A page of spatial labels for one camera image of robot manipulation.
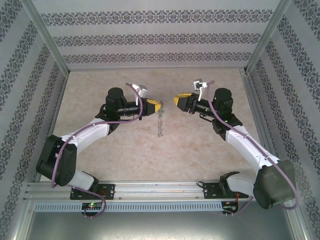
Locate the grey metal sheet panel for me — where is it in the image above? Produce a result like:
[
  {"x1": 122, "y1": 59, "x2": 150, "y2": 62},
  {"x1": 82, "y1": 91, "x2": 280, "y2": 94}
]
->
[{"x1": 24, "y1": 211, "x2": 305, "y2": 240}]

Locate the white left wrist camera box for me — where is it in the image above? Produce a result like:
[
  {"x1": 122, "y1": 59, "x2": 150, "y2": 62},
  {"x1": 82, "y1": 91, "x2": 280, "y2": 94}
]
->
[{"x1": 131, "y1": 83, "x2": 149, "y2": 106}]

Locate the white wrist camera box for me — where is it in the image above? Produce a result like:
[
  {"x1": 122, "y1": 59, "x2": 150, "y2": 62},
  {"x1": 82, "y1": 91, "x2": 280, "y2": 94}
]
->
[
  {"x1": 131, "y1": 83, "x2": 149, "y2": 106},
  {"x1": 192, "y1": 79, "x2": 209, "y2": 102}
]

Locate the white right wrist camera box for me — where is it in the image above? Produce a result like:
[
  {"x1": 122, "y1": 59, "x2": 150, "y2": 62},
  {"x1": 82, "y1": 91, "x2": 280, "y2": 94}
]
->
[{"x1": 192, "y1": 79, "x2": 209, "y2": 102}]

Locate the aluminium table side rail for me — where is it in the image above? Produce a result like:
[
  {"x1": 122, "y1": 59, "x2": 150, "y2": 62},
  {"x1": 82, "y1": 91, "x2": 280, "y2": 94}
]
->
[
  {"x1": 33, "y1": 71, "x2": 71, "y2": 182},
  {"x1": 240, "y1": 69, "x2": 286, "y2": 181}
]

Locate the aluminium frame post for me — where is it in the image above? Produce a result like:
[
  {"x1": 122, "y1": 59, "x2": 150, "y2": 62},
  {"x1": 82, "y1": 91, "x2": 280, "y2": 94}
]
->
[
  {"x1": 245, "y1": 0, "x2": 294, "y2": 75},
  {"x1": 19, "y1": 0, "x2": 71, "y2": 75}
]

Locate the aluminium mounting rail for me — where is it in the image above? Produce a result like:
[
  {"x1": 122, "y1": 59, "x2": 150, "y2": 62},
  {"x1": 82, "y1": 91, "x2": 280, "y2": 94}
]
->
[{"x1": 24, "y1": 179, "x2": 295, "y2": 200}]

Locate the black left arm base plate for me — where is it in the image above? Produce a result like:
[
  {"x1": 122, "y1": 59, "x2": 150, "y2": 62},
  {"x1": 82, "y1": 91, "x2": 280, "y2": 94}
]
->
[{"x1": 69, "y1": 183, "x2": 116, "y2": 201}]

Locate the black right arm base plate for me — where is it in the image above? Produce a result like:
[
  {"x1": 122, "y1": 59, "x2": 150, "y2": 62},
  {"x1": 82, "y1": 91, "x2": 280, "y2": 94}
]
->
[{"x1": 201, "y1": 181, "x2": 250, "y2": 200}]

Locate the slotted grey cable duct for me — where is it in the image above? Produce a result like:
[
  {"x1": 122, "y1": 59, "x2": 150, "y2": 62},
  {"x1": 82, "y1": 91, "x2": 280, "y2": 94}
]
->
[{"x1": 33, "y1": 201, "x2": 223, "y2": 213}]

